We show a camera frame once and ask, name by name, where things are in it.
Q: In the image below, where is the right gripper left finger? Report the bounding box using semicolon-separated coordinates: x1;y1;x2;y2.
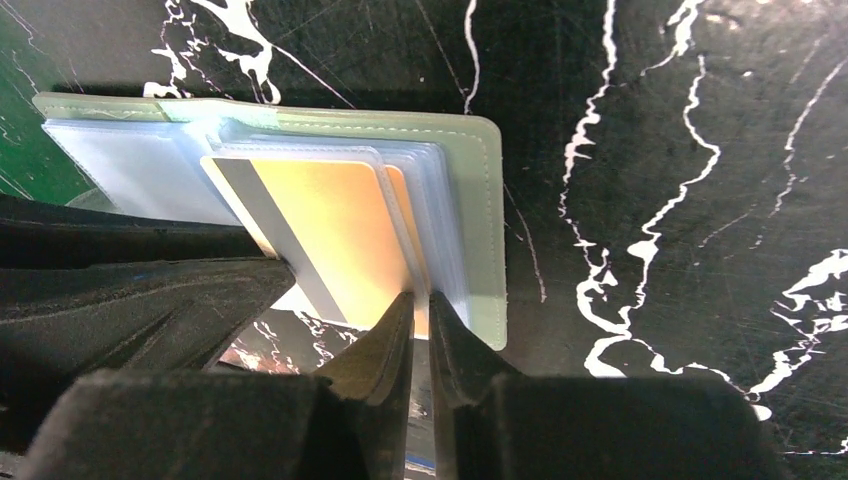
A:
18;293;414;479

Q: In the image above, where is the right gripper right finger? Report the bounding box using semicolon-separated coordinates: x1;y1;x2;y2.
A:
429;292;788;479

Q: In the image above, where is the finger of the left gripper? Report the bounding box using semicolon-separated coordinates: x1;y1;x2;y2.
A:
1;194;263;269
1;259;294;451

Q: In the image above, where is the gold credit card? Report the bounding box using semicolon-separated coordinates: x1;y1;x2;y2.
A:
200;148;429;338

